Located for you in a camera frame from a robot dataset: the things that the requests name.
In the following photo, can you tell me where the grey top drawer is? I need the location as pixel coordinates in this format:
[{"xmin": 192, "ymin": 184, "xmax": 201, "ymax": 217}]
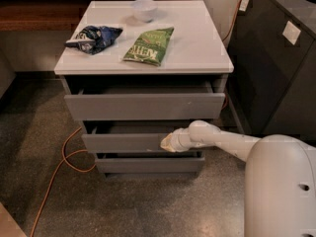
[{"xmin": 65, "ymin": 82, "xmax": 225, "ymax": 120}]

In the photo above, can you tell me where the white bowl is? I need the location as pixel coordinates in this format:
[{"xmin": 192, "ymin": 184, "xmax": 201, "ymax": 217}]
[{"xmin": 131, "ymin": 0, "xmax": 157, "ymax": 23}]

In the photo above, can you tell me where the grey drawer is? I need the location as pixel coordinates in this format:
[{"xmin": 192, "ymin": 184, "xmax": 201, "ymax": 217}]
[
  {"xmin": 95, "ymin": 151, "xmax": 205, "ymax": 174},
  {"xmin": 65, "ymin": 82, "xmax": 225, "ymax": 120},
  {"xmin": 82, "ymin": 120, "xmax": 191, "ymax": 153}
]

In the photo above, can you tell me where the grey bottom drawer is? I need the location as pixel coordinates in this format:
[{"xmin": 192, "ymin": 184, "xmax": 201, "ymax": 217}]
[{"xmin": 95, "ymin": 151, "xmax": 205, "ymax": 174}]

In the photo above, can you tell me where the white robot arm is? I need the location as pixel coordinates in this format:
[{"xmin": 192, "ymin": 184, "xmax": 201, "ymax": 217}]
[{"xmin": 160, "ymin": 120, "xmax": 316, "ymax": 237}]

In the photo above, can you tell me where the blue chip bag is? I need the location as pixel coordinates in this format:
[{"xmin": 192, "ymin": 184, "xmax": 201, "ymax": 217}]
[{"xmin": 64, "ymin": 26, "xmax": 122, "ymax": 55}]

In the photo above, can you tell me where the dark grey bin cabinet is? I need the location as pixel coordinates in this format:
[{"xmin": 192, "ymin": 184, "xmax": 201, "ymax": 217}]
[{"xmin": 228, "ymin": 0, "xmax": 316, "ymax": 141}]

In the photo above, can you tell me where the wooden bench shelf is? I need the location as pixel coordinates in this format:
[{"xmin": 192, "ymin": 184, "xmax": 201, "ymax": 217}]
[{"xmin": 0, "ymin": 0, "xmax": 193, "ymax": 32}]

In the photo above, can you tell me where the green chip bag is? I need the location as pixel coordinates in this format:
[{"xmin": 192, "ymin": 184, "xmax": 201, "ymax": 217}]
[{"xmin": 122, "ymin": 27, "xmax": 174, "ymax": 66}]

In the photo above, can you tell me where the white label on cabinet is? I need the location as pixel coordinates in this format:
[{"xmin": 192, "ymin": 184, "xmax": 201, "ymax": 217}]
[{"xmin": 282, "ymin": 21, "xmax": 301, "ymax": 44}]

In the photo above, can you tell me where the orange cable by wall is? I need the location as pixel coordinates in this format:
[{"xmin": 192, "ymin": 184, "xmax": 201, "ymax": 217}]
[{"xmin": 222, "ymin": 0, "xmax": 255, "ymax": 43}]

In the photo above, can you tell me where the grey drawer cabinet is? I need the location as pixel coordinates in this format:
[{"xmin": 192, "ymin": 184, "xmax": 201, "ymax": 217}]
[{"xmin": 53, "ymin": 0, "xmax": 235, "ymax": 180}]

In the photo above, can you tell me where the orange cable on floor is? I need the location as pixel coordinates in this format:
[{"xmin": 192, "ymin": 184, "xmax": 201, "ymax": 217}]
[{"xmin": 29, "ymin": 126, "xmax": 97, "ymax": 237}]

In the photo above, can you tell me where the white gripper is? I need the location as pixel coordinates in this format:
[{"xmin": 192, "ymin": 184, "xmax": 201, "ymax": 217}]
[{"xmin": 160, "ymin": 128, "xmax": 213, "ymax": 152}]

